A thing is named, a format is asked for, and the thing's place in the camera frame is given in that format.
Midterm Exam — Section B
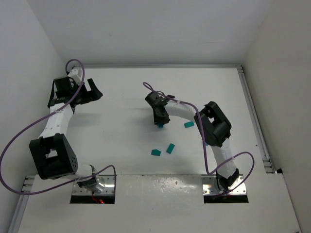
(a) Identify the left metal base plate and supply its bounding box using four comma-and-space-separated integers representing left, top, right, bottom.
72, 175, 115, 196

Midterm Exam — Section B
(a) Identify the metal base plate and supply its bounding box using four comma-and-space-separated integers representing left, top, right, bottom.
201, 175, 247, 196
72, 175, 115, 196

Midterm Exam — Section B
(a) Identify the teal long rectangular block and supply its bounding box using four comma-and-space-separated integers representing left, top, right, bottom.
184, 121, 194, 128

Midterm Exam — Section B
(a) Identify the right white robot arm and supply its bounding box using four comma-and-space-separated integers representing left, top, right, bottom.
145, 92, 240, 191

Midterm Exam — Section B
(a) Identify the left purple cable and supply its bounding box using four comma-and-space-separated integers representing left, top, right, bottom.
0, 58, 117, 195

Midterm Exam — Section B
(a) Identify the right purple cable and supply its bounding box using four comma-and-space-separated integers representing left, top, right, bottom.
142, 82, 255, 195

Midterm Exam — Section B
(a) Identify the aluminium frame rail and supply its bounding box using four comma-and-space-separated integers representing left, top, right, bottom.
238, 66, 276, 174
85, 64, 242, 69
8, 176, 35, 233

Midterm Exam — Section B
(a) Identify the teal pentagon roof block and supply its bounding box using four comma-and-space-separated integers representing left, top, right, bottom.
151, 149, 161, 156

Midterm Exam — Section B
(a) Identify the aluminium frame rail left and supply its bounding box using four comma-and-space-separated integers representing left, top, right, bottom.
8, 176, 35, 233

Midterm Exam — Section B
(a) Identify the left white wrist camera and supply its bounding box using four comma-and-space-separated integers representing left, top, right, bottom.
68, 67, 83, 85

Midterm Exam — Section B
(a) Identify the teal small rectangular block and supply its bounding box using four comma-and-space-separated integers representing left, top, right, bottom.
166, 143, 175, 154

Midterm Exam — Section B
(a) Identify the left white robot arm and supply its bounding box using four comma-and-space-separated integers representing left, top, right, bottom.
29, 77, 102, 190

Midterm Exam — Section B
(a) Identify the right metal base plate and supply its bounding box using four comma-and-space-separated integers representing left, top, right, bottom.
201, 175, 247, 196

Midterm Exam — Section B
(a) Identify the purple cable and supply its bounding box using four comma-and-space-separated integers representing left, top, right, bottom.
142, 82, 255, 195
0, 58, 117, 195

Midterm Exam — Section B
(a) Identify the aluminium frame rail back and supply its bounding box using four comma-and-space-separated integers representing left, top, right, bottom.
85, 64, 242, 69

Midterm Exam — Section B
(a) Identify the aluminium frame rail right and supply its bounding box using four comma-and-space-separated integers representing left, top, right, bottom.
238, 66, 276, 174

